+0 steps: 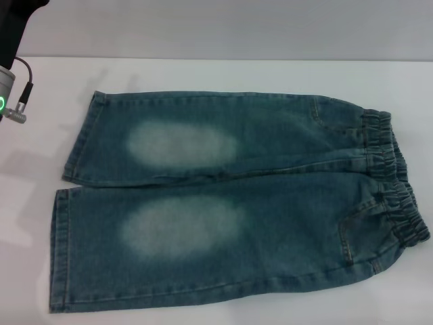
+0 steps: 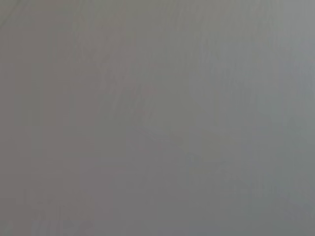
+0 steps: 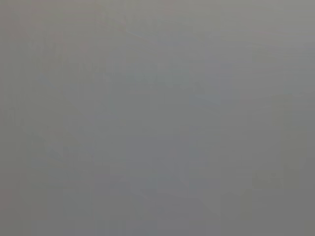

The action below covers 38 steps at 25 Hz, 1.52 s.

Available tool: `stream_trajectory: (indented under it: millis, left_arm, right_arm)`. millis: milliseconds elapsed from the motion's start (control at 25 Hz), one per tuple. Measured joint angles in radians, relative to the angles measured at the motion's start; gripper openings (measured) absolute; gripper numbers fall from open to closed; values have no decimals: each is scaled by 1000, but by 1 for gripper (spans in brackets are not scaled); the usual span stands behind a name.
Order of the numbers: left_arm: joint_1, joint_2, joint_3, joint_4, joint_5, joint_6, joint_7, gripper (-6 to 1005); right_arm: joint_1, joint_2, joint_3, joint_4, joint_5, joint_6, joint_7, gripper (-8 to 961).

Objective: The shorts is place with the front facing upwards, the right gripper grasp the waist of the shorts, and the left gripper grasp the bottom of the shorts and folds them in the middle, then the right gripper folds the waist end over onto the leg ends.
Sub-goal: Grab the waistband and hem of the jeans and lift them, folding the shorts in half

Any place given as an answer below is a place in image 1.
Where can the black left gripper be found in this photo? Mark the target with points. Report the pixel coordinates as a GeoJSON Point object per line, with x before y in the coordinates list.
{"type": "Point", "coordinates": [13, 27]}

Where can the blue denim shorts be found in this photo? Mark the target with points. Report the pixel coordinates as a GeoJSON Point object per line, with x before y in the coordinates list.
{"type": "Point", "coordinates": [257, 237]}

